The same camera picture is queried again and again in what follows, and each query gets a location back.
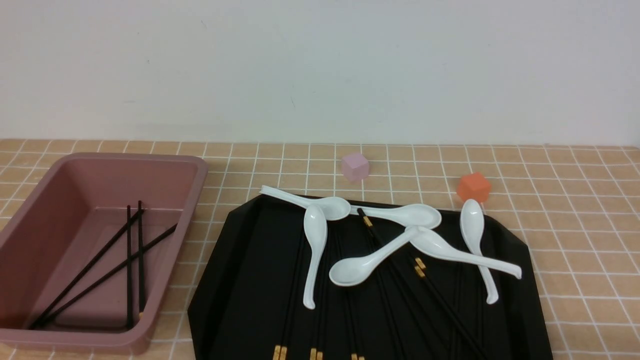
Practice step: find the white ceramic spoon top left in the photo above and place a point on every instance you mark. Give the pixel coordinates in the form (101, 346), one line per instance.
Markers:
(334, 208)

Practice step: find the white ceramic spoon long right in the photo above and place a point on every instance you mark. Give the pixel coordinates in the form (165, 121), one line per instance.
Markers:
(434, 245)

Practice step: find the white ceramic spoon top centre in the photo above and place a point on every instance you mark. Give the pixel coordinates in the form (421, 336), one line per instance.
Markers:
(415, 214)

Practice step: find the black chopstick in bin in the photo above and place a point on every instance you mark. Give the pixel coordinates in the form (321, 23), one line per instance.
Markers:
(125, 227)
(108, 275)
(142, 297)
(129, 275)

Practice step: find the white ceramic spoon far right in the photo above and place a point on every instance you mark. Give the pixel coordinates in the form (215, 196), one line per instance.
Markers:
(472, 225)

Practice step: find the black gold-tipped chopstick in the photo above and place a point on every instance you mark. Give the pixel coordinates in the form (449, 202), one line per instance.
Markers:
(320, 356)
(319, 312)
(286, 334)
(295, 280)
(354, 342)

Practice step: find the white ceramic spoon vertical left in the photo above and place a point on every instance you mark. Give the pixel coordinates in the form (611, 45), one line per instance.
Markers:
(316, 231)

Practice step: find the pink cube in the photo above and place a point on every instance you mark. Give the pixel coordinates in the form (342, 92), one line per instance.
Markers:
(355, 167)

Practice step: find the black octagonal tray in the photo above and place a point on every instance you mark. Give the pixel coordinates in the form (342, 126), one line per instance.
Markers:
(238, 309)

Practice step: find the orange cube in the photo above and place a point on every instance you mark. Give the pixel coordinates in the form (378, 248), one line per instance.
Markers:
(474, 186)

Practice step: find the pink plastic bin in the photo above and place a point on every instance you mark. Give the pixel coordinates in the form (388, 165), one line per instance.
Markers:
(79, 204)

